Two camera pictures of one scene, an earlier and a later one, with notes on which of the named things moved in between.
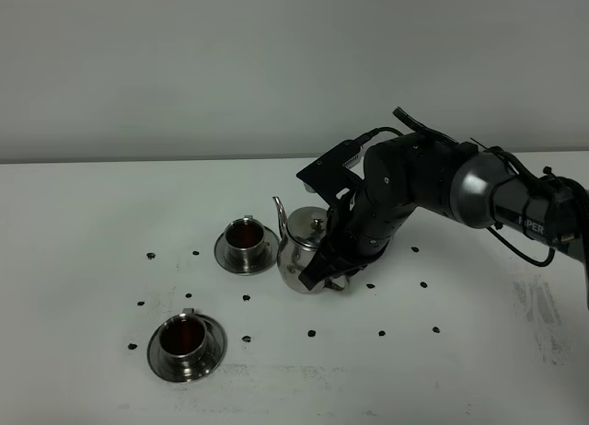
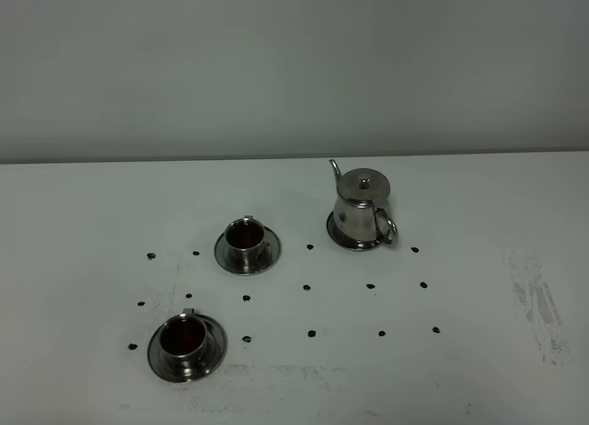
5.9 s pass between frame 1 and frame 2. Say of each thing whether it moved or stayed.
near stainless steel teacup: stayed
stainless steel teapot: moved
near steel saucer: stayed
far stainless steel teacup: stayed
